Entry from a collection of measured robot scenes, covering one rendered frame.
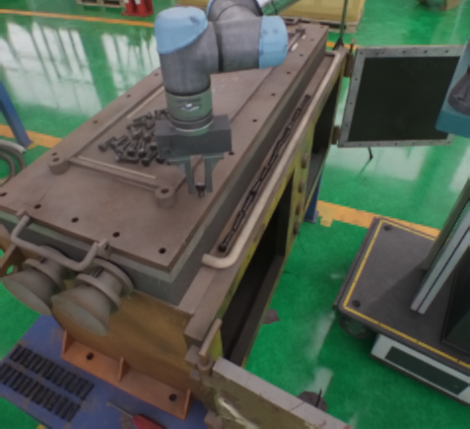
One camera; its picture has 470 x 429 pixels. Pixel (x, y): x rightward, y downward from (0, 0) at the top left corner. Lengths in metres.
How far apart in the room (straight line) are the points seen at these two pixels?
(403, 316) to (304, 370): 0.55
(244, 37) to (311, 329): 1.76
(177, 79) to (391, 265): 1.67
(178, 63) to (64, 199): 0.41
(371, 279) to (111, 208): 1.46
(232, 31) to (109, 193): 0.42
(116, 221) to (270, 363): 1.44
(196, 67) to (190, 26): 0.06
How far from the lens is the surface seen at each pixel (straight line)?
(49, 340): 1.52
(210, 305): 0.73
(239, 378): 0.68
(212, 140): 0.63
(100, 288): 0.71
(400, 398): 2.08
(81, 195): 0.81
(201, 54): 0.55
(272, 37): 0.57
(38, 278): 0.84
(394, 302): 1.91
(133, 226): 0.71
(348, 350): 2.09
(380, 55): 1.90
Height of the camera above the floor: 1.86
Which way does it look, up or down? 43 degrees down
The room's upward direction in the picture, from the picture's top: 2 degrees counter-clockwise
